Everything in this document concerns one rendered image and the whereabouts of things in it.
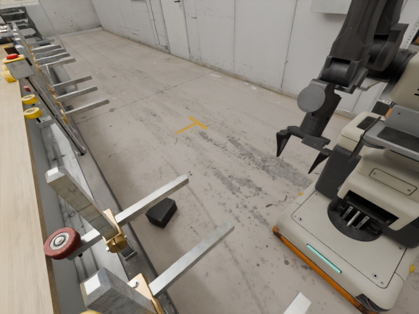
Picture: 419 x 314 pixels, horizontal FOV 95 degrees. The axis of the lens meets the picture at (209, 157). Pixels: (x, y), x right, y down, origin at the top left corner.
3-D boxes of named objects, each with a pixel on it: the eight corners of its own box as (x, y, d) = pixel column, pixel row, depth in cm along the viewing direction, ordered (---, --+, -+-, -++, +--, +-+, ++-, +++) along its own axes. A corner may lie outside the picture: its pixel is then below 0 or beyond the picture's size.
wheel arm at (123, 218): (185, 179, 78) (183, 172, 75) (189, 184, 76) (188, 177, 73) (69, 253, 59) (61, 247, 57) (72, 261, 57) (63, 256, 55)
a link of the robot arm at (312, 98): (370, 70, 42) (330, 61, 48) (360, 57, 35) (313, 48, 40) (339, 121, 48) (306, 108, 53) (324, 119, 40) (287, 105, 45)
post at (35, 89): (85, 149, 116) (31, 72, 85) (86, 152, 113) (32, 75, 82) (77, 152, 114) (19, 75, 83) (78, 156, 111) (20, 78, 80)
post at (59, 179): (136, 250, 74) (60, 162, 41) (139, 256, 72) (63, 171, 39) (127, 256, 73) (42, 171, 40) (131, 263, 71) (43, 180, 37)
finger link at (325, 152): (313, 180, 49) (333, 147, 45) (287, 166, 53) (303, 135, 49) (320, 175, 54) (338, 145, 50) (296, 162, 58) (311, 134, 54)
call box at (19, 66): (35, 72, 86) (22, 53, 81) (37, 76, 82) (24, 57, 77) (17, 77, 83) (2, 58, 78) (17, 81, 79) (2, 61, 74)
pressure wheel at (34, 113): (42, 123, 123) (28, 106, 115) (53, 122, 122) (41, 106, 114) (33, 130, 117) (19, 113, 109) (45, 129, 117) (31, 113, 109)
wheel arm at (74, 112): (108, 102, 139) (106, 96, 136) (110, 104, 137) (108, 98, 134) (40, 127, 120) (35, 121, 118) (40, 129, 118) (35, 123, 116)
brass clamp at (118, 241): (116, 214, 68) (111, 207, 65) (131, 243, 60) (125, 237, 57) (99, 225, 66) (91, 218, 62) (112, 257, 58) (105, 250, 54)
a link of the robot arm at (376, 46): (394, 45, 50) (371, 42, 54) (397, 23, 43) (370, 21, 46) (371, 80, 53) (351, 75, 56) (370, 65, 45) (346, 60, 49)
